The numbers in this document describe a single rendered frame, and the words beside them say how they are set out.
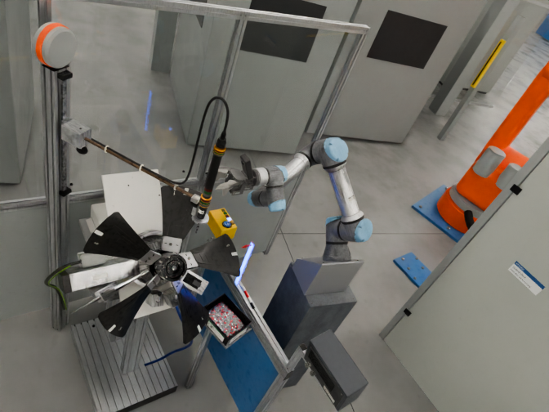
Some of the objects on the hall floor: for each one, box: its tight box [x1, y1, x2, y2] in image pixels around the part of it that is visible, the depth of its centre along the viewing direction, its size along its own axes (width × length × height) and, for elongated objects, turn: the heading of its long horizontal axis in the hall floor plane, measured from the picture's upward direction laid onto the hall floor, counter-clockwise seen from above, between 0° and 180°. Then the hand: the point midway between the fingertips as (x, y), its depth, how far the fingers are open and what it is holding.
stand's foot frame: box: [71, 318, 178, 412], centre depth 265 cm, size 62×46×8 cm
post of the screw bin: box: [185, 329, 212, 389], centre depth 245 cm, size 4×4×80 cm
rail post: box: [254, 374, 288, 412], centre depth 233 cm, size 4×4×78 cm
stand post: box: [120, 315, 149, 374], centre depth 235 cm, size 4×9×91 cm, turn 103°
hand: (212, 179), depth 163 cm, fingers open, 8 cm apart
